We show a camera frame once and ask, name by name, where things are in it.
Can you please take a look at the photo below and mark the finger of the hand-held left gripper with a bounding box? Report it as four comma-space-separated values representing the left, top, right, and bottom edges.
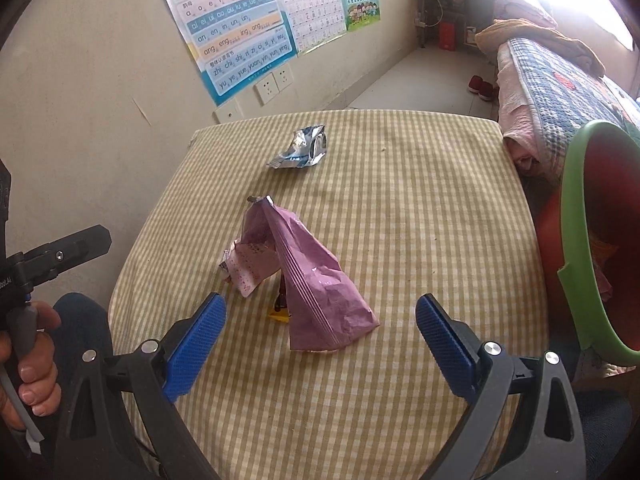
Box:
20, 226, 113, 281

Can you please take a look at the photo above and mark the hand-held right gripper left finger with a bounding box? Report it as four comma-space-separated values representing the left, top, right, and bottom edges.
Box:
52, 291, 228, 480

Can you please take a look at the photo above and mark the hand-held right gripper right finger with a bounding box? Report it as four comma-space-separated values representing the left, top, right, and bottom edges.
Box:
415, 294, 587, 480

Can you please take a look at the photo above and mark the purple snack packet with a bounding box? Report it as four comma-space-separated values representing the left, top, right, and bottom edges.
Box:
242, 195, 381, 353

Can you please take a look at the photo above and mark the red bin with green rim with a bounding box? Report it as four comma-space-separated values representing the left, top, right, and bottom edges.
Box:
535, 119, 640, 367

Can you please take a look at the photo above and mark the person's left hand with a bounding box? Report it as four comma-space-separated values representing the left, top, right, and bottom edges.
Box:
0, 302, 63, 433

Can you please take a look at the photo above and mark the person's blue jeans leg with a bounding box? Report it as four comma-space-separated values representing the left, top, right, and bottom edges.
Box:
572, 389, 634, 480
52, 292, 113, 361

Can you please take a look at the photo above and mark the beige checked table cloth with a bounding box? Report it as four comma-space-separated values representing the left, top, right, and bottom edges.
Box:
107, 108, 551, 480

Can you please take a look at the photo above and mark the silver crumpled wrapper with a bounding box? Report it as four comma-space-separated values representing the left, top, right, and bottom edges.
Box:
266, 124, 328, 171

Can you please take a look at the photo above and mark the blue patchwork bed quilt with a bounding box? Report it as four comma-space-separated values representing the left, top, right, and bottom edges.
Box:
505, 37, 640, 148

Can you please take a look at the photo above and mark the red box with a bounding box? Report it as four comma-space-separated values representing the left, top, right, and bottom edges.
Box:
437, 21, 458, 52

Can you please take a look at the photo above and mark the brown blanket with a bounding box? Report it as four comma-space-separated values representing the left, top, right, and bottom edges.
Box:
474, 18, 607, 78

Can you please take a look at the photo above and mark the pink folded blanket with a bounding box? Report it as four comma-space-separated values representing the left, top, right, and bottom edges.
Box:
492, 0, 558, 28

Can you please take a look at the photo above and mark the blue-bordered letter wall poster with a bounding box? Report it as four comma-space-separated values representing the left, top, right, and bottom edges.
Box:
147, 0, 300, 108

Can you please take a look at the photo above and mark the white chart wall poster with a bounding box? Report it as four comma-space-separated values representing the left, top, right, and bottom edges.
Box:
270, 0, 349, 56

